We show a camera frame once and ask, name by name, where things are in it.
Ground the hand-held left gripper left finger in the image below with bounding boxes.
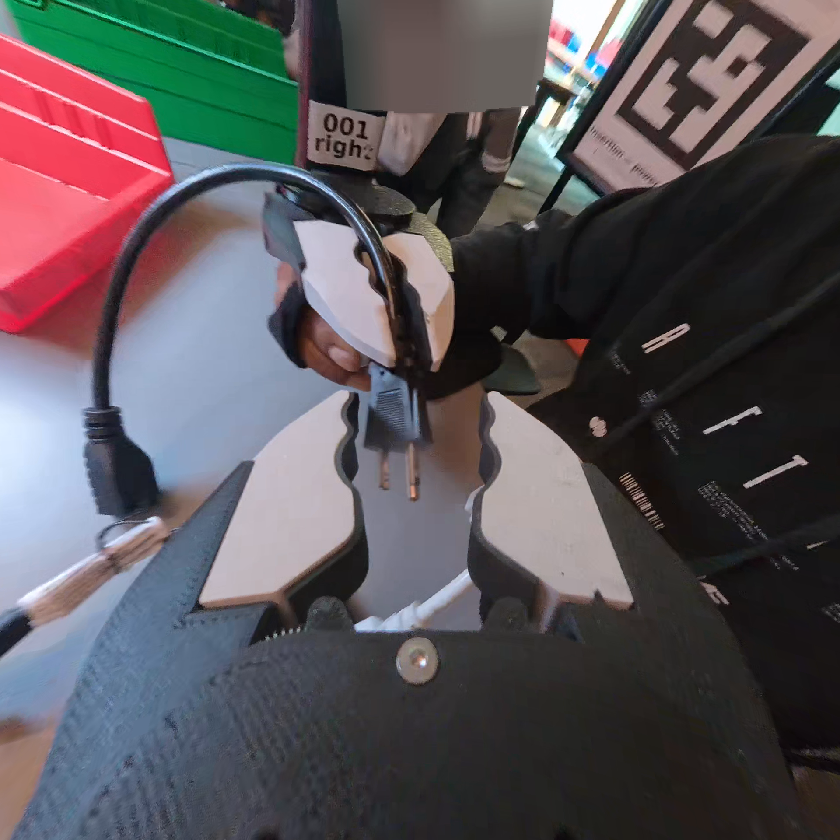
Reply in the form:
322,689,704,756
197,392,368,609

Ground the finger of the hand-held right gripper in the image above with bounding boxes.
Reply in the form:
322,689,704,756
292,220,399,367
382,231,455,373

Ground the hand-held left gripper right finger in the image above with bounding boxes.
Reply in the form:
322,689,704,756
466,391,635,606

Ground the green plastic bin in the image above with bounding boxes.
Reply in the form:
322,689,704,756
5,0,304,166

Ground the white extension cord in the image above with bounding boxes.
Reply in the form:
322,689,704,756
354,489,481,634

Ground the thin black extension cord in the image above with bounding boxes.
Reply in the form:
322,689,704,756
82,162,435,517

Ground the black power strip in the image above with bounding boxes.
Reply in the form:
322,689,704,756
0,515,173,658

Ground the person's right forearm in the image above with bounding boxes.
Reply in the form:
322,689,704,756
427,190,657,403

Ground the person's right hand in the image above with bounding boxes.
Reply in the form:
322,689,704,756
276,261,374,392

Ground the red plastic bin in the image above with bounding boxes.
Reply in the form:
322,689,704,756
0,33,175,336

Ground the black framed marker sign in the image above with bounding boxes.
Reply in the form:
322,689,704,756
556,0,840,198

